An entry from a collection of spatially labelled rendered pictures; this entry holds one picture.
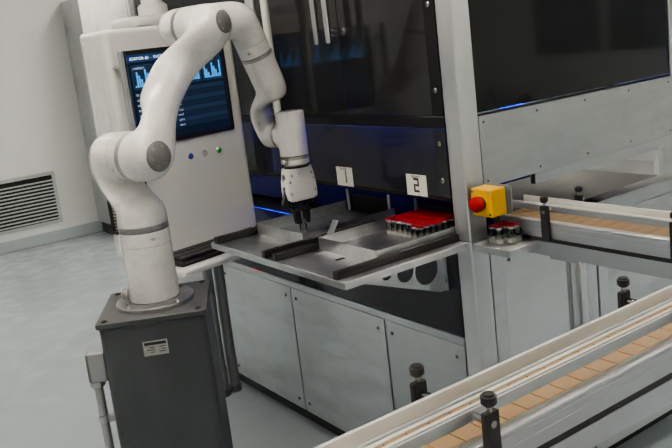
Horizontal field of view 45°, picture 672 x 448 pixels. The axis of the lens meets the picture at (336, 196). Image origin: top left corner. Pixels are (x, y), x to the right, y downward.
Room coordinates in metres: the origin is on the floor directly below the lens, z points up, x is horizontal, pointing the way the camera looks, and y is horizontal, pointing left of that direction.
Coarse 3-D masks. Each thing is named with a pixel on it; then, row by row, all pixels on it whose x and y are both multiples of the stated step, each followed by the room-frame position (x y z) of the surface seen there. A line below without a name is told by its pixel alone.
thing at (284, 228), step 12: (336, 204) 2.62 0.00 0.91; (288, 216) 2.51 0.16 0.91; (312, 216) 2.56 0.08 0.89; (324, 216) 2.57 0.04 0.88; (336, 216) 2.55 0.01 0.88; (348, 216) 2.53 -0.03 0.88; (360, 216) 2.51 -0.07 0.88; (372, 216) 2.38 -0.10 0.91; (384, 216) 2.40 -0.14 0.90; (264, 228) 2.41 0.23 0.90; (276, 228) 2.35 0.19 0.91; (288, 228) 2.46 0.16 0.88; (312, 228) 2.42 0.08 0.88; (324, 228) 2.28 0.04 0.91; (336, 228) 2.30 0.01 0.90; (288, 240) 2.30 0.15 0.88
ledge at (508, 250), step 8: (488, 240) 2.06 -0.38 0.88; (528, 240) 2.01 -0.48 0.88; (536, 240) 2.00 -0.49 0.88; (480, 248) 2.02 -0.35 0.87; (488, 248) 1.99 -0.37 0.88; (496, 248) 1.97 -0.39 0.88; (504, 248) 1.96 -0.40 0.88; (512, 248) 1.95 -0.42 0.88; (520, 248) 1.96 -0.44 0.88; (528, 248) 1.97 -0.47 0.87; (536, 248) 1.99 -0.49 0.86; (504, 256) 1.95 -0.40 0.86; (512, 256) 1.94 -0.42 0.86
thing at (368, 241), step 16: (368, 224) 2.26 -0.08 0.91; (384, 224) 2.29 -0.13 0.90; (320, 240) 2.16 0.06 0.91; (336, 240) 2.20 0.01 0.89; (352, 240) 2.22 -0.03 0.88; (368, 240) 2.20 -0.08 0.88; (384, 240) 2.17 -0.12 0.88; (400, 240) 2.15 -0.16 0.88; (416, 240) 2.03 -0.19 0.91; (352, 256) 2.04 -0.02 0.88; (368, 256) 1.98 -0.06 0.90
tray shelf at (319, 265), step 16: (240, 240) 2.39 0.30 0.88; (256, 240) 2.36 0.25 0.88; (272, 240) 2.34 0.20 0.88; (240, 256) 2.26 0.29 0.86; (256, 256) 2.18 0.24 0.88; (304, 256) 2.11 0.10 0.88; (320, 256) 2.10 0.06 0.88; (336, 256) 2.08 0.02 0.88; (416, 256) 1.99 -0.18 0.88; (432, 256) 1.99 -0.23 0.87; (288, 272) 2.04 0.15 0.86; (304, 272) 1.98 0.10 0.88; (320, 272) 1.94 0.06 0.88; (368, 272) 1.90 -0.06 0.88; (384, 272) 1.90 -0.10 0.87
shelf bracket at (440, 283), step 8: (440, 264) 2.13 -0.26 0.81; (440, 272) 2.13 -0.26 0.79; (376, 280) 2.01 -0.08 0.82; (384, 280) 2.02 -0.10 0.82; (392, 280) 2.04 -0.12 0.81; (416, 280) 2.08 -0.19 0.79; (440, 280) 2.13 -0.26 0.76; (408, 288) 2.06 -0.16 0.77; (416, 288) 2.08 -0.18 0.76; (424, 288) 2.10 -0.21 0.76; (432, 288) 2.11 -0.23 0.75; (440, 288) 2.13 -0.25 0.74; (448, 288) 2.13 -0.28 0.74
